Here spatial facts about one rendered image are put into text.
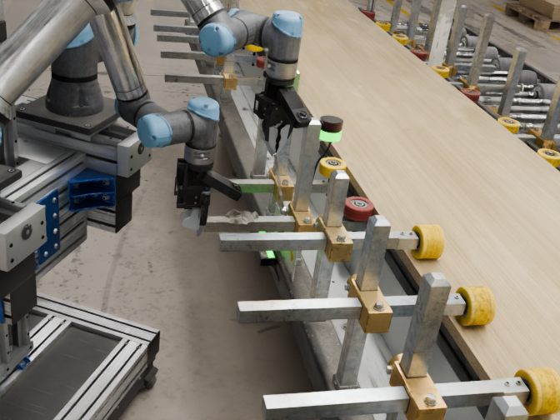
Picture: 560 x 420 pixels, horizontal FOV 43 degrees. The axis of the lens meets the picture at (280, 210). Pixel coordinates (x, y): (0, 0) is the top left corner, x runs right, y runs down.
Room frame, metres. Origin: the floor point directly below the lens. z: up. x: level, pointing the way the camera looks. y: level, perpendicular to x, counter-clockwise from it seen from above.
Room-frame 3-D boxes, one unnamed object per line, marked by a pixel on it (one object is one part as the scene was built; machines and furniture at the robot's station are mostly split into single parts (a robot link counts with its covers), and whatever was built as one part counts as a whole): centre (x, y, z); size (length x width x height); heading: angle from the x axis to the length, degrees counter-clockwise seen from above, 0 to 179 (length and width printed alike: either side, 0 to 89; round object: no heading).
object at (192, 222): (1.53, 0.21, 0.86); 0.06 x 0.03 x 0.09; 106
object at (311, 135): (1.67, -0.05, 0.89); 0.03 x 0.03 x 0.48; 16
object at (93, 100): (1.75, 0.58, 1.09); 0.15 x 0.15 x 0.10
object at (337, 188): (1.43, -0.12, 0.86); 0.03 x 0.03 x 0.48; 16
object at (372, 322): (1.16, -0.20, 0.95); 0.13 x 0.06 x 0.05; 16
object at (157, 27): (3.53, 0.54, 0.81); 0.43 x 0.03 x 0.04; 106
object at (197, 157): (1.54, 0.21, 1.04); 0.08 x 0.08 x 0.05
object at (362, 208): (1.67, -0.21, 0.85); 0.08 x 0.08 x 0.11
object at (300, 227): (1.64, -0.06, 0.85); 0.13 x 0.06 x 0.05; 16
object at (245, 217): (1.58, 0.09, 0.87); 0.09 x 0.07 x 0.02; 106
